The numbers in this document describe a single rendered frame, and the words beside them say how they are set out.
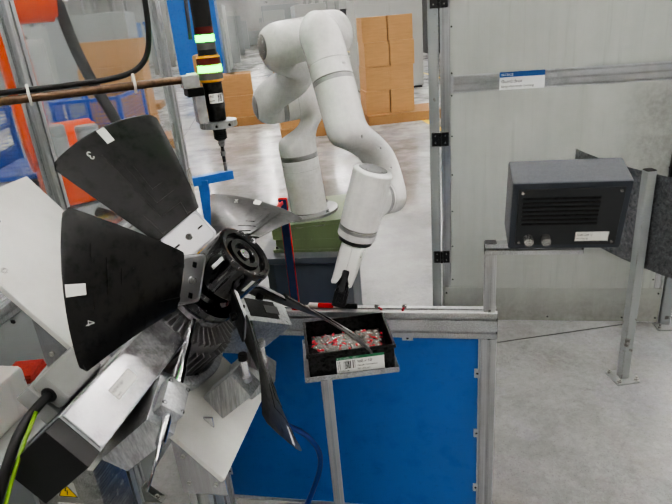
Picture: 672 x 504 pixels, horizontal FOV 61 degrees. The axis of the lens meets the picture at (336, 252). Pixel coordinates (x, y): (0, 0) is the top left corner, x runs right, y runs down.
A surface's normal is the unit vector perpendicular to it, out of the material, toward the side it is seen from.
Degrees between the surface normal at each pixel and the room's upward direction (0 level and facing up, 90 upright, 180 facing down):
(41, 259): 50
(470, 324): 90
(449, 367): 90
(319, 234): 90
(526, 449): 0
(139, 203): 62
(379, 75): 90
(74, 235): 71
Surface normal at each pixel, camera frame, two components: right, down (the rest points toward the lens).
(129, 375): 0.70, -0.60
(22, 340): 0.98, -0.01
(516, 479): -0.08, -0.92
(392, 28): 0.13, 0.37
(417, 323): -0.17, 0.39
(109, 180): 0.42, -0.19
